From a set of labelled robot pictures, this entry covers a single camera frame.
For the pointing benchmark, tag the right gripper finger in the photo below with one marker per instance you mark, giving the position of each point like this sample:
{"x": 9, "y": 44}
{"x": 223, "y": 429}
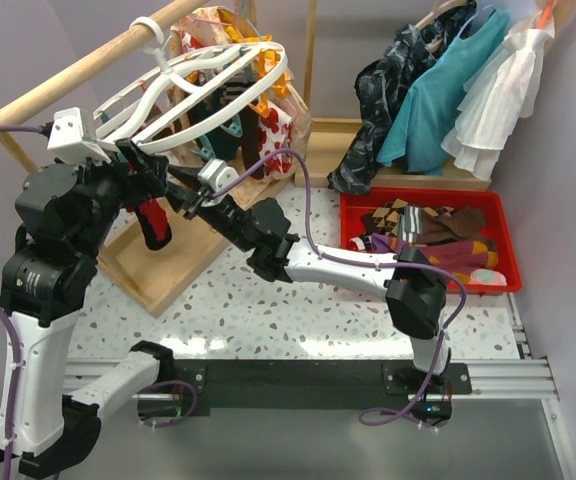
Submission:
{"x": 182, "y": 199}
{"x": 183, "y": 177}

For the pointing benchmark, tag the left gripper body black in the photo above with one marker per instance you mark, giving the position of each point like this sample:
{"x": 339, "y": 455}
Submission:
{"x": 112, "y": 182}

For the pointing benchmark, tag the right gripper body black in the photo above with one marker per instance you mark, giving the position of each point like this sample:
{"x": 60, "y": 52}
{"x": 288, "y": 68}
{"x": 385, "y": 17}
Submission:
{"x": 202, "y": 209}

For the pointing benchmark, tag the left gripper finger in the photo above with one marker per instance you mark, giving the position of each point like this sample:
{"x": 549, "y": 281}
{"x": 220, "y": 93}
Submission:
{"x": 152, "y": 175}
{"x": 129, "y": 152}

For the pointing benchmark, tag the white round clip hanger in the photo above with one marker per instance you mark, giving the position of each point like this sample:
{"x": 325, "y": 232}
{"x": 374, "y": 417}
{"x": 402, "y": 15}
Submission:
{"x": 197, "y": 74}

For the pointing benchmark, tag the brown sock grey cuff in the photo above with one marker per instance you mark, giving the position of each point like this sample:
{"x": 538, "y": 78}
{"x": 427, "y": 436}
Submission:
{"x": 462, "y": 225}

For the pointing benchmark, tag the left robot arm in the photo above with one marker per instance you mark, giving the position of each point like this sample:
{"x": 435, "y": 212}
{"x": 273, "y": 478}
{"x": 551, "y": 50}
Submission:
{"x": 66, "y": 213}

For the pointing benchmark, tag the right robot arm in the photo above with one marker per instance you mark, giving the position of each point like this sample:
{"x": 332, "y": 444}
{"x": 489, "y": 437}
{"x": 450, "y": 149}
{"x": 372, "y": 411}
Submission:
{"x": 414, "y": 294}

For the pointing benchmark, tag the red bear sock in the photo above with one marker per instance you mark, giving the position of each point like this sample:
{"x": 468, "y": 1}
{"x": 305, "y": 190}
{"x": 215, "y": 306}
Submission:
{"x": 154, "y": 224}

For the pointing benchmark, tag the dark green sock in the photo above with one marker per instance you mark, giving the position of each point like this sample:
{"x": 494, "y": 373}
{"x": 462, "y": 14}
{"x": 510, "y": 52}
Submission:
{"x": 223, "y": 144}

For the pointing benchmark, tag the wooden clothes rack left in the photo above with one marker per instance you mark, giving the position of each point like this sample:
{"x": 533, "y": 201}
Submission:
{"x": 150, "y": 277}

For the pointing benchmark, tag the wooden clothes rack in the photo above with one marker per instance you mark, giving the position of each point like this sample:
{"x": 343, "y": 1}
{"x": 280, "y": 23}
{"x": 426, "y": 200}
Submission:
{"x": 330, "y": 138}
{"x": 150, "y": 277}

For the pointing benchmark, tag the brown striped hanging sock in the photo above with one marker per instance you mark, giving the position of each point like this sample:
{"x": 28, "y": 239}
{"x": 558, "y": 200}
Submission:
{"x": 249, "y": 141}

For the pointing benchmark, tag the floral cream garment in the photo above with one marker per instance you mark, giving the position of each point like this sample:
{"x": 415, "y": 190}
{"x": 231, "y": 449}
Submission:
{"x": 287, "y": 126}

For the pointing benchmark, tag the wooden clothes rack right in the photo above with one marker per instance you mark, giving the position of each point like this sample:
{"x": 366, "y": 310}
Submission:
{"x": 330, "y": 138}

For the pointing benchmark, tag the red plastic tray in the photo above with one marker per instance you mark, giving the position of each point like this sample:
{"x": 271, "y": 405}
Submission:
{"x": 505, "y": 277}

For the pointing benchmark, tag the purple striped sock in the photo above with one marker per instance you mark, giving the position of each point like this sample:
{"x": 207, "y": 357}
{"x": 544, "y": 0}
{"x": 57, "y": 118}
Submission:
{"x": 382, "y": 244}

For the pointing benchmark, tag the brown argyle sock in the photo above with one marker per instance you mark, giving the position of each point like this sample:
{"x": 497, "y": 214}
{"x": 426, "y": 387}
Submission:
{"x": 399, "y": 216}

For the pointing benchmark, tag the dark patterned garment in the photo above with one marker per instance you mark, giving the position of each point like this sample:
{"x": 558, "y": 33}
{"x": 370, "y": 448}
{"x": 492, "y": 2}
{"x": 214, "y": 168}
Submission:
{"x": 381, "y": 88}

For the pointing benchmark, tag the teal dress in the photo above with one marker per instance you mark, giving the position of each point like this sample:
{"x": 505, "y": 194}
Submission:
{"x": 430, "y": 107}

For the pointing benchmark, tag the white pleated dress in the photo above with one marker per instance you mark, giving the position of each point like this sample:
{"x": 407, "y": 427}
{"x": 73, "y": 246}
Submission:
{"x": 503, "y": 91}

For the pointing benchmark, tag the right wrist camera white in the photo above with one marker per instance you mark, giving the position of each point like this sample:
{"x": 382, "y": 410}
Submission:
{"x": 215, "y": 176}

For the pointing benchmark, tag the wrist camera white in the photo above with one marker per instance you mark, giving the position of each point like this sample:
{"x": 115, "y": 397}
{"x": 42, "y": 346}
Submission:
{"x": 215, "y": 176}
{"x": 73, "y": 138}

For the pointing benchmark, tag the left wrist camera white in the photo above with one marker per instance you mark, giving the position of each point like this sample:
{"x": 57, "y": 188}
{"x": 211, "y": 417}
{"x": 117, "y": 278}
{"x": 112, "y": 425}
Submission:
{"x": 73, "y": 138}

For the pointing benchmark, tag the black mounting rail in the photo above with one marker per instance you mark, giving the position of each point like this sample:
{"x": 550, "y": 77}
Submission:
{"x": 206, "y": 385}

